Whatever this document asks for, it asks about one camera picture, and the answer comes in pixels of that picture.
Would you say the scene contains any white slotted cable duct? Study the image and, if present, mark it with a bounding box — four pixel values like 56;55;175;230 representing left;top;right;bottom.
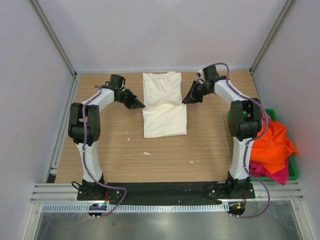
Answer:
42;202;229;214

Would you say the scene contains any pink t shirt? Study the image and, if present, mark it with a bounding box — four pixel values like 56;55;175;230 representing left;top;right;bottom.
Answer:
261;111;271;126

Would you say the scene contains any magenta t shirt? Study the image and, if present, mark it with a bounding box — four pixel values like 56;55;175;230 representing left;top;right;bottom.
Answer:
249;159;290;186

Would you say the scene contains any cream white t shirt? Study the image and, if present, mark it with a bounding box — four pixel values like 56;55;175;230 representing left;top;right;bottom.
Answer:
142;71;187;139

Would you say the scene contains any green plastic bin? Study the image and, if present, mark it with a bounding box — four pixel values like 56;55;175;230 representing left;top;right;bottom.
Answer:
227;108;299;181

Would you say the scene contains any orange t shirt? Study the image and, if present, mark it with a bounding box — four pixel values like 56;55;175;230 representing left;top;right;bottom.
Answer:
250;121;299;174

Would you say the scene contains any aluminium corner post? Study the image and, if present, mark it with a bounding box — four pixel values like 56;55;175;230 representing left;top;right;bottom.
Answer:
249;0;297;75
29;0;77;79

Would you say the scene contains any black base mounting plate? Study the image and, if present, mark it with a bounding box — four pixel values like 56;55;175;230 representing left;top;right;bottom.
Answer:
71;181;255;201

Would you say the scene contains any right aluminium corner post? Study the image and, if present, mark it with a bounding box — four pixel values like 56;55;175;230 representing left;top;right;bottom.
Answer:
249;0;297;75

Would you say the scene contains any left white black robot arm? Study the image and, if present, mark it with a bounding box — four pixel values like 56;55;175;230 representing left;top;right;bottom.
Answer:
67;74;145;201

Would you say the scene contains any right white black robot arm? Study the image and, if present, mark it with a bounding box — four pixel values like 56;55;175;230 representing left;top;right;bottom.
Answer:
182;64;262;198

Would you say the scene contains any left aluminium corner post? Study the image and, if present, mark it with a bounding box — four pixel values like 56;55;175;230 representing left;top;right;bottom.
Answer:
29;0;77;79

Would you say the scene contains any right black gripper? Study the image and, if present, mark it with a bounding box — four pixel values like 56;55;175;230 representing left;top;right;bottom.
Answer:
182;80;212;105

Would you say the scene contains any aluminium front frame rail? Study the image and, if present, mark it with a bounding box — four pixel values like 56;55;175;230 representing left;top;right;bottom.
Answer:
30;180;304;203

